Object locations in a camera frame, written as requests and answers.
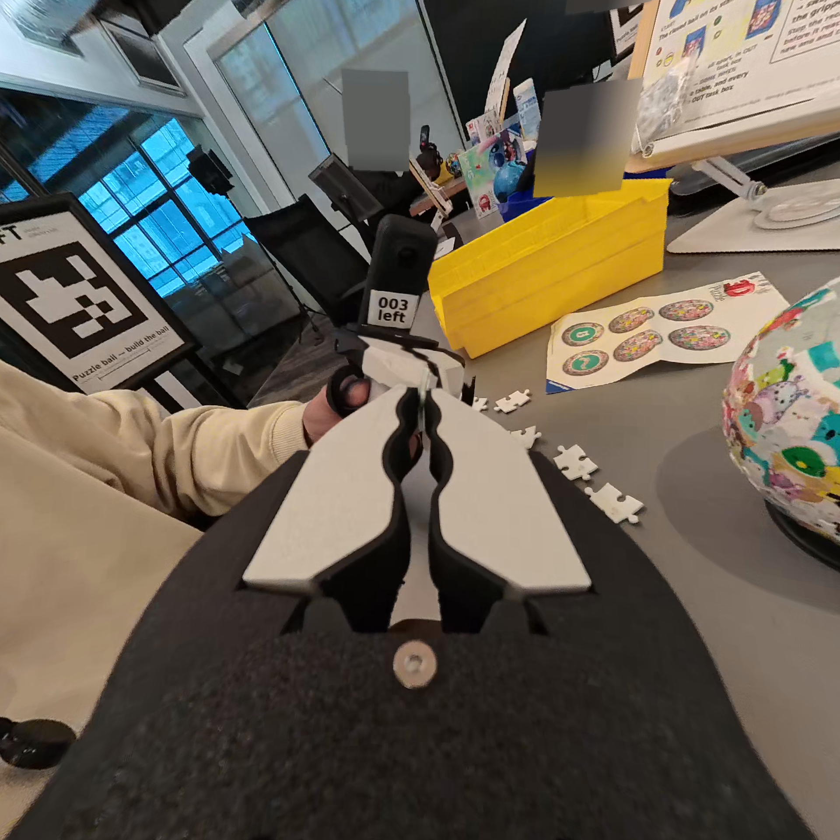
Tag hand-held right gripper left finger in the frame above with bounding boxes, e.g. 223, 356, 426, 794
241, 384, 421, 634

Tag person's cream sweatshirt torso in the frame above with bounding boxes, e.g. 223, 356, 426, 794
0, 420, 206, 840

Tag blue cartoon puzzle box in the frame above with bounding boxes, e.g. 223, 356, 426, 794
459, 128, 534, 219

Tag white instruction sheet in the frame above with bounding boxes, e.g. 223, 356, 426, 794
640, 0, 840, 142

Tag yellow plastic bin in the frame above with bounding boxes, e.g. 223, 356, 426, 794
427, 177, 673, 360

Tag white puzzle pieces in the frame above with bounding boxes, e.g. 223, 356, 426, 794
469, 387, 645, 526

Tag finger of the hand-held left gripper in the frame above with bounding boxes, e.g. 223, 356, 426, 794
362, 341, 429, 399
422, 352, 467, 396

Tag clear plastic bag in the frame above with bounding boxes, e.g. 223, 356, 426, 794
633, 56, 698, 142

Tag printed puzzle instruction leaflet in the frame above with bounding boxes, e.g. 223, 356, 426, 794
545, 270, 791, 395

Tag person's left forearm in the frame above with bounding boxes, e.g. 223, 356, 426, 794
0, 357, 311, 532

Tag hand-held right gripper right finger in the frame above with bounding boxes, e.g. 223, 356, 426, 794
425, 388, 594, 635

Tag colourful puzzle ball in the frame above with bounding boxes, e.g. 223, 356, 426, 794
721, 276, 840, 549

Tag black camera on tripod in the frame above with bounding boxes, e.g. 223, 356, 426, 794
185, 143, 236, 196

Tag black chair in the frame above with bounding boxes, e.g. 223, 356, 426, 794
244, 193, 371, 329

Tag black monitor screen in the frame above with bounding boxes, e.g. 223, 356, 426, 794
307, 153, 387, 225

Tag blue plastic bin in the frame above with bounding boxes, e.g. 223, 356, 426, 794
495, 167, 672, 223

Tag person's left hand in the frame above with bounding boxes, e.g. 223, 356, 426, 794
303, 377, 375, 448

